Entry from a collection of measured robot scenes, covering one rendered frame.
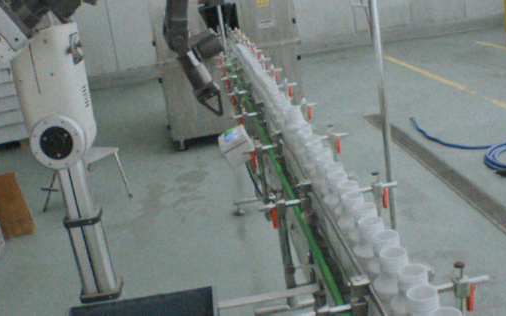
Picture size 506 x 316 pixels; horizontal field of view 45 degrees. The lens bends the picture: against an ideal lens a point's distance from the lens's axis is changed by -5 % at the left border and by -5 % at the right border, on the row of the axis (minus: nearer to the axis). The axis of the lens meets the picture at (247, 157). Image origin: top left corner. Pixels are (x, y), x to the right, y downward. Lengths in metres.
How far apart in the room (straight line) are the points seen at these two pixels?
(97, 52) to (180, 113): 5.74
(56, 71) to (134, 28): 9.78
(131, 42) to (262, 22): 5.82
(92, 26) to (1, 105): 4.08
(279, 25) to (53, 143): 4.39
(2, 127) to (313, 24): 6.11
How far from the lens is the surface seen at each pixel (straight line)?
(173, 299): 1.32
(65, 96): 1.75
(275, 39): 5.98
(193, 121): 6.04
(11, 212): 4.74
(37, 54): 1.74
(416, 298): 0.77
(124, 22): 11.50
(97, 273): 1.96
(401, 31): 12.04
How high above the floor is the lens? 1.54
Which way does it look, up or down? 16 degrees down
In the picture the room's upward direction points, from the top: 9 degrees counter-clockwise
